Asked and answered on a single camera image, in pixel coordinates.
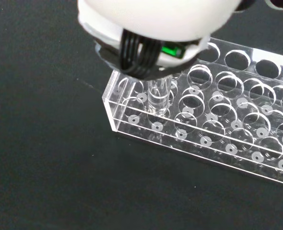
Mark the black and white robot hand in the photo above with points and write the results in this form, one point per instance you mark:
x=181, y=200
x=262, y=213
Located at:
x=153, y=33

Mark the clear acrylic test tube rack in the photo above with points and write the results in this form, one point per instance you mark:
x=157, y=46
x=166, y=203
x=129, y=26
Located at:
x=203, y=112

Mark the black bench cloth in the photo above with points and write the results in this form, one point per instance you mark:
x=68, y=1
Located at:
x=48, y=143

